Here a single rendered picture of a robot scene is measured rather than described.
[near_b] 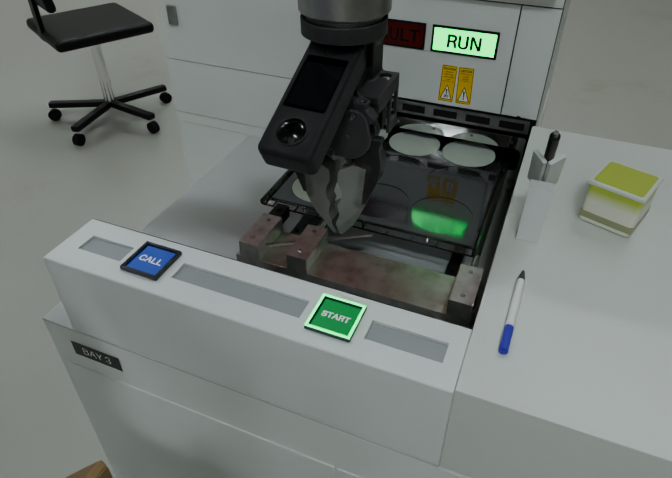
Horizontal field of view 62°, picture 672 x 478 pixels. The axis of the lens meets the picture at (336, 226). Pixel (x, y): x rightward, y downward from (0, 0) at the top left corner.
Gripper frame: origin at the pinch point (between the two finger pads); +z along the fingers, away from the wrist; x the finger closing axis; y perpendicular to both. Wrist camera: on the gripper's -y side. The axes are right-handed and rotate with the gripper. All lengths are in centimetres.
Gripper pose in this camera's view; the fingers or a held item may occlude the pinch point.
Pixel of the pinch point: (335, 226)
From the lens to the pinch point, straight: 55.5
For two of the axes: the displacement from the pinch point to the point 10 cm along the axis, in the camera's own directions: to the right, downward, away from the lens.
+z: 0.1, 7.9, 6.1
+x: -9.2, -2.3, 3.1
